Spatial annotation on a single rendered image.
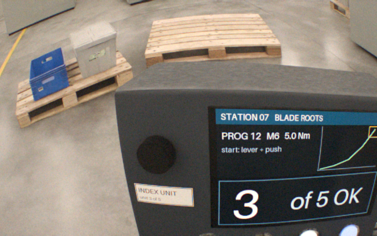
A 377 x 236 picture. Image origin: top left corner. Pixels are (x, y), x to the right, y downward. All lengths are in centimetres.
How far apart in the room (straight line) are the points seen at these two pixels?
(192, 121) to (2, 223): 205
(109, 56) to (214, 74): 282
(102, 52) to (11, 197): 156
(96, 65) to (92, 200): 138
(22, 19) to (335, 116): 740
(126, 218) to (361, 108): 174
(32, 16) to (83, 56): 459
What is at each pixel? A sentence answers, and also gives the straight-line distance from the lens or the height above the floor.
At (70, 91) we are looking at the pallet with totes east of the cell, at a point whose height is 15.
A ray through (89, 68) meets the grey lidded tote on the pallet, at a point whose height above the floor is 22.
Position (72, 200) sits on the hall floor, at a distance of 215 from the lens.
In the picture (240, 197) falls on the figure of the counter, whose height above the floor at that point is 117.
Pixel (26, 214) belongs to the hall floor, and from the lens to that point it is 221.
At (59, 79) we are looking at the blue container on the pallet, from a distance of 309.
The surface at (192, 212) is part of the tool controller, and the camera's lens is 33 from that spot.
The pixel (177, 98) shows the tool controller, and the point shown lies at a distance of 29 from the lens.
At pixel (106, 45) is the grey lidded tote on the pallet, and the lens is 308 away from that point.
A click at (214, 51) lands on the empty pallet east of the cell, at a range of 329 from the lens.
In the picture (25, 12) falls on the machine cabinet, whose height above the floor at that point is 40.
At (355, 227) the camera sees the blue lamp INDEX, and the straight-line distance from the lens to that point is 35.
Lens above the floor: 139
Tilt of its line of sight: 32 degrees down
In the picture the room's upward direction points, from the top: 8 degrees counter-clockwise
